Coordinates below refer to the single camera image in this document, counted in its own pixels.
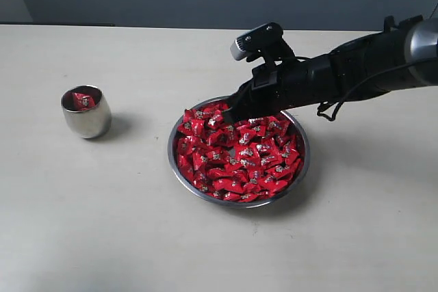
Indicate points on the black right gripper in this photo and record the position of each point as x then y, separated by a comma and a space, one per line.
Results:
288, 85

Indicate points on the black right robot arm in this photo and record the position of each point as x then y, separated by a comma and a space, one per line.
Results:
402, 56

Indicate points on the pile of red candies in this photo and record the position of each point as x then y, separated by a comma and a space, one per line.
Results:
239, 155

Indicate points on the round steel bowl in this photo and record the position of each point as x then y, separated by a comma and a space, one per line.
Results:
238, 151

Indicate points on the steel cup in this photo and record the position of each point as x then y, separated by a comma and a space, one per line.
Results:
92, 123

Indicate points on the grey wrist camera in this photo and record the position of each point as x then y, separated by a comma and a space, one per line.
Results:
264, 41

